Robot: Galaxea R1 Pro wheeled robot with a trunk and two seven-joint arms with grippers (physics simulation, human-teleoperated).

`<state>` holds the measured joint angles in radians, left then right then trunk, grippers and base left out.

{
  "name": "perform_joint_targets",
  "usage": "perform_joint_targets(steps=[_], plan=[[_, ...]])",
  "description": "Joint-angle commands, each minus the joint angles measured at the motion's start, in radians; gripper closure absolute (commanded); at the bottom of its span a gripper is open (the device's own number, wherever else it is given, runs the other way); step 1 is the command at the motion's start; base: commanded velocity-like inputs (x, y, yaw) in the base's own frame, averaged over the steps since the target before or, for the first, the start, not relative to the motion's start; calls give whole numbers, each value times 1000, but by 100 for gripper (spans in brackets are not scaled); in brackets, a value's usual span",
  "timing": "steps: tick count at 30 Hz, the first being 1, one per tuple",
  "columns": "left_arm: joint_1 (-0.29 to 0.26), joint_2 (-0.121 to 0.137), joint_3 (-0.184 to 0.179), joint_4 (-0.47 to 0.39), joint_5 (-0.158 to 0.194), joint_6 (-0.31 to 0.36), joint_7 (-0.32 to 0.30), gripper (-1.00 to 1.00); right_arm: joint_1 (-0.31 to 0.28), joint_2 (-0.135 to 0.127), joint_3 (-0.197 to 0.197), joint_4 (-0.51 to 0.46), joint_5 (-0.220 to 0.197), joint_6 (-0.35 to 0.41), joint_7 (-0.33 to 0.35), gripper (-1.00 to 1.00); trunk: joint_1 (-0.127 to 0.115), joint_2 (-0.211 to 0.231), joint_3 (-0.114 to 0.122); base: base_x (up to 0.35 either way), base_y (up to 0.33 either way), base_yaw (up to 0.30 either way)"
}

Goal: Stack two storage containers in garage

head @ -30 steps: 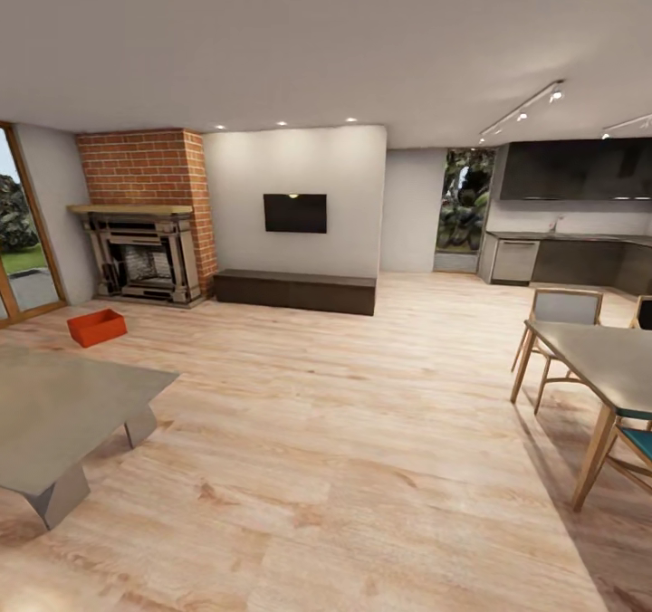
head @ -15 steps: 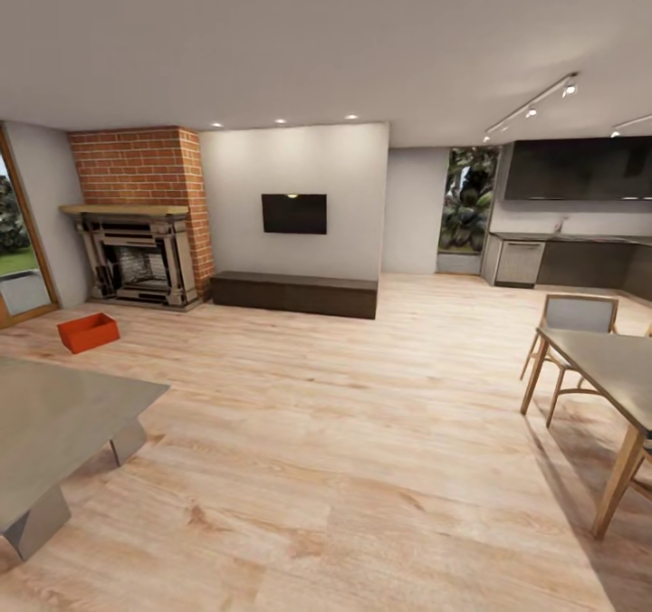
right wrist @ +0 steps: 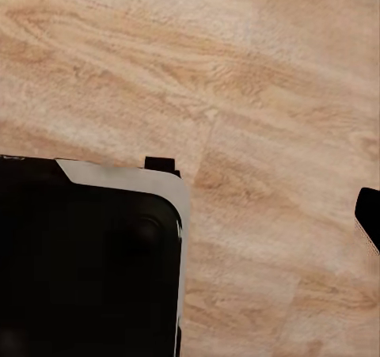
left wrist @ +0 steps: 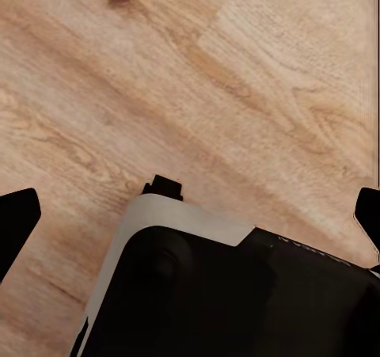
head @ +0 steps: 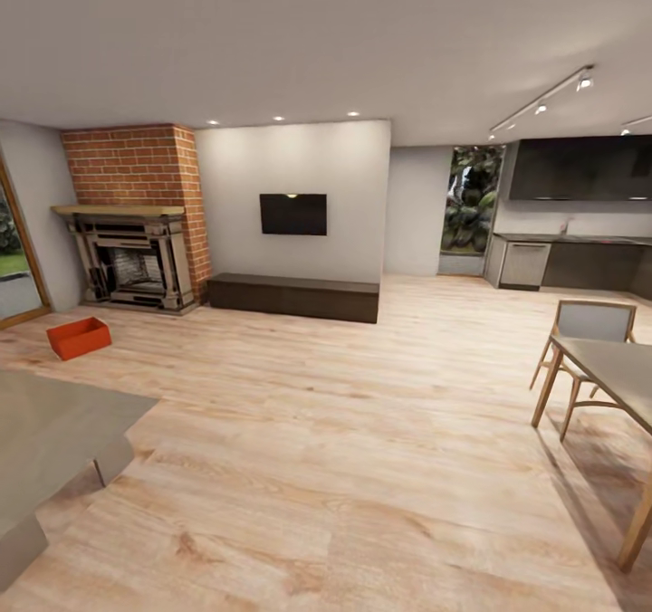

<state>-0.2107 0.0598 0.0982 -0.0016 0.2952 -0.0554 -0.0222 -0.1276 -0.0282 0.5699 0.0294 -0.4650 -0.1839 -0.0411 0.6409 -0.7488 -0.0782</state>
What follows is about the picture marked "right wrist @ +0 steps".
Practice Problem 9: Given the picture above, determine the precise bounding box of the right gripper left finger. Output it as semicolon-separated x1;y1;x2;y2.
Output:
0;188;41;282

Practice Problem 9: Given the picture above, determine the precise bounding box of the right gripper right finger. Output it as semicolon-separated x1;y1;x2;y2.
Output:
355;187;380;252

